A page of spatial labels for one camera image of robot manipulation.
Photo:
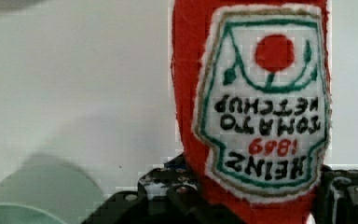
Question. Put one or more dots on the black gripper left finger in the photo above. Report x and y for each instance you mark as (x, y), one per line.
(166, 195)

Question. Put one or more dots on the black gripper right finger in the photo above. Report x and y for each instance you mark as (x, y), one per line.
(337, 197)

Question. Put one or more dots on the red plush ketchup bottle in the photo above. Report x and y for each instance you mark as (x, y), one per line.
(251, 86)

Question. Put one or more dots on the light green bowl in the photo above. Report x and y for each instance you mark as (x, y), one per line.
(48, 190)

